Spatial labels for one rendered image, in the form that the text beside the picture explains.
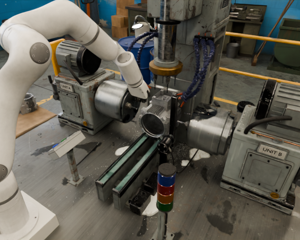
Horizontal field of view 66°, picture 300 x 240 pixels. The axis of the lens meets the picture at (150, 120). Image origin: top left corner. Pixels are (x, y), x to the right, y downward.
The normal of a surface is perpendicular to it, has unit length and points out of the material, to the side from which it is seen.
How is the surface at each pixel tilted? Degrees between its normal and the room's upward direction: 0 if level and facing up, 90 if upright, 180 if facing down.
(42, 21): 102
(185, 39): 90
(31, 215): 3
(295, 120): 90
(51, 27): 113
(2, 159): 73
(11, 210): 92
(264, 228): 0
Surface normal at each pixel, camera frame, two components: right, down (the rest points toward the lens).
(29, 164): 0.01, -0.83
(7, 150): 0.91, -0.04
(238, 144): -0.50, 0.47
